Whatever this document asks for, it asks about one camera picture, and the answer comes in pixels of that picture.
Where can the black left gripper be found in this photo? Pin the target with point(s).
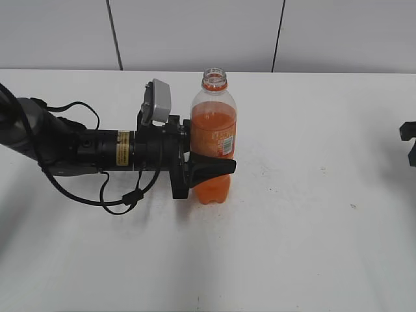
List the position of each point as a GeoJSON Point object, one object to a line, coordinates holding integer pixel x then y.
{"type": "Point", "coordinates": [160, 148]}

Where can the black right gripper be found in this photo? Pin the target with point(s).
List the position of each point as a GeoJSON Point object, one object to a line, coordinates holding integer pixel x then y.
{"type": "Point", "coordinates": [407, 131]}

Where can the orange soda plastic bottle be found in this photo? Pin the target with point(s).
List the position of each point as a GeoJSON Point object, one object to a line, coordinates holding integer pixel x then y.
{"type": "Point", "coordinates": [213, 116]}

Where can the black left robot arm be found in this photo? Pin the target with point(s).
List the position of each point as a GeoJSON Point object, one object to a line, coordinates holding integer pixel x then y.
{"type": "Point", "coordinates": [62, 147]}

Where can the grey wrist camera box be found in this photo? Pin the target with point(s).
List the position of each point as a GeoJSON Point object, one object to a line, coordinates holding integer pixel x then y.
{"type": "Point", "coordinates": [157, 102]}

